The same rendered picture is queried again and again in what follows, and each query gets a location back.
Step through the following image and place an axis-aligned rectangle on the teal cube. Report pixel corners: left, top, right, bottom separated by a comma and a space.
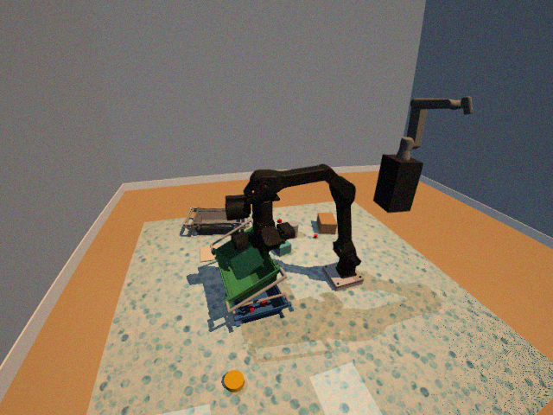
274, 240, 292, 256

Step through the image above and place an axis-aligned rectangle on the orange cylinder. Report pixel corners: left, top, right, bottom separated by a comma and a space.
224, 370, 245, 393

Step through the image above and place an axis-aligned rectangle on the orange-brown box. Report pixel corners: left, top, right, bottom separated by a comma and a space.
317, 213, 337, 235

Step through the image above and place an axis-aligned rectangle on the beige flat rectangular pad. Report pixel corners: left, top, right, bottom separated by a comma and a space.
200, 245, 222, 262

